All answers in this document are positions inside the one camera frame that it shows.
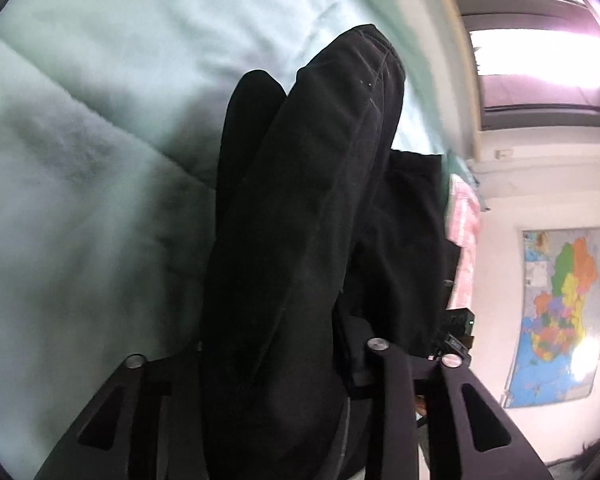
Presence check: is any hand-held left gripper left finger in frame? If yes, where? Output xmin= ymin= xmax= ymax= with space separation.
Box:
xmin=34 ymin=354 xmax=207 ymax=480

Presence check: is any teal quilted blanket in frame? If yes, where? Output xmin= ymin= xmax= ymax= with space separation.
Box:
xmin=0 ymin=0 xmax=478 ymax=480

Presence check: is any colourful wall map poster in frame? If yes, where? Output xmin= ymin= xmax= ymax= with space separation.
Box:
xmin=502 ymin=227 xmax=600 ymax=409

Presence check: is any dark framed window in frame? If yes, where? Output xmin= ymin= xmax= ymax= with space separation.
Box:
xmin=445 ymin=0 xmax=600 ymax=132

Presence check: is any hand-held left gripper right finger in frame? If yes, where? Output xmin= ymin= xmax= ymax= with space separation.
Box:
xmin=364 ymin=337 xmax=555 ymax=480

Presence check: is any beige window ledge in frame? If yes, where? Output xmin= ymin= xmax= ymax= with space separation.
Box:
xmin=420 ymin=0 xmax=487 ymax=163

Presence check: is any pink pillow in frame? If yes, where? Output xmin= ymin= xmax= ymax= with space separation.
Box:
xmin=445 ymin=172 xmax=482 ymax=311

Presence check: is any black hooded jacket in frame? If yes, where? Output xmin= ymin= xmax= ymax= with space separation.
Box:
xmin=200 ymin=24 xmax=462 ymax=480

